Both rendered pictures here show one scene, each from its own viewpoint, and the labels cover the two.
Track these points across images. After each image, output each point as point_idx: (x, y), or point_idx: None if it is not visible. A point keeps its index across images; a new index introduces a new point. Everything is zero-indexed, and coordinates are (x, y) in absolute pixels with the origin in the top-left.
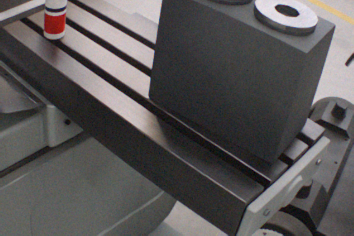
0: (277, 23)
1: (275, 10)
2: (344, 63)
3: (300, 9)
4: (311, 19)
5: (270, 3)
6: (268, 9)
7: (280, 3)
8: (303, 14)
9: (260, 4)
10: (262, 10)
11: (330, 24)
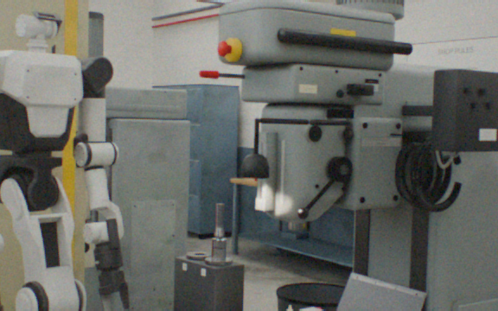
0: (208, 252)
1: (205, 254)
2: (129, 307)
3: (192, 254)
4: (191, 252)
5: (205, 255)
6: (207, 254)
7: (199, 255)
8: (193, 253)
9: (209, 255)
10: (211, 254)
11: (178, 257)
